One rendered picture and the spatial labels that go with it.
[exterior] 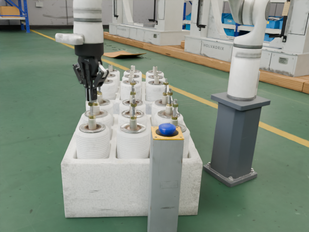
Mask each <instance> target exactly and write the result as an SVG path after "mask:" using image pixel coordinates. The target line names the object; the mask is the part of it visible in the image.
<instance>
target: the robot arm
mask: <svg viewBox="0 0 309 232"><path fill-rule="evenodd" d="M228 2H229V7H230V10H231V14H232V17H233V20H234V21H235V22H236V23H237V24H242V25H254V28H253V30H252V31H251V32H250V33H248V34H245V35H241V36H237V37H235V39H234V43H233V51H232V59H231V66H230V73H229V83H228V90H227V97H228V98H229V99H232V100H237V101H252V100H254V99H255V98H256V95H257V90H258V82H259V76H260V71H259V66H260V60H261V54H262V47H263V40H264V36H265V30H266V25H267V21H268V17H269V12H270V5H271V3H270V0H228ZM73 13H74V33H73V34H62V33H56V35H55V38H56V42H61V43H66V44H72V45H74V52H75V55H77V56H78V63H77V64H73V69H74V71H75V74H76V76H77V78H78V80H79V82H80V84H83V85H84V87H85V93H86V101H89V102H96V101H97V88H98V87H101V86H102V85H103V83H104V82H105V80H106V78H107V76H108V74H109V70H105V69H104V68H103V66H102V65H103V63H102V60H101V56H102V55H103V54H104V42H103V24H102V0H73ZM93 80H94V82H93Z"/></svg>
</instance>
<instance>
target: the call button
mask: <svg viewBox="0 0 309 232"><path fill-rule="evenodd" d="M159 130H160V132H161V133H162V134H166V135H170V134H173V133H174V132H175V131H176V126H175V125H173V124H170V123H163V124H160V125H159Z"/></svg>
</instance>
